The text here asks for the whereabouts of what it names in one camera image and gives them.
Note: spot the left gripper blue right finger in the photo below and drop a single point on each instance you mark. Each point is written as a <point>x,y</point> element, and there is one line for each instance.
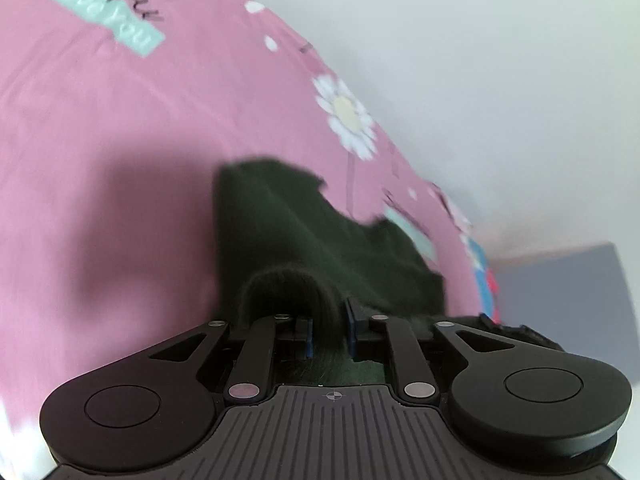
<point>392,342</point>

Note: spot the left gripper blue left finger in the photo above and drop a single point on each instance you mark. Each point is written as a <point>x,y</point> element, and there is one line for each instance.
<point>269,352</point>

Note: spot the dark green knit garment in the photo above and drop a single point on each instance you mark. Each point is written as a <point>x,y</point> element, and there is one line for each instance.
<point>282,248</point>

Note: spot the blue patterned cloth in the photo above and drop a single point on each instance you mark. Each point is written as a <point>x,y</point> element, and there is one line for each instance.
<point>484,278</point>

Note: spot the pink floral bed sheet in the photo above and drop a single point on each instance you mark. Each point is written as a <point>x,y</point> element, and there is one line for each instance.
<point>115,115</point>

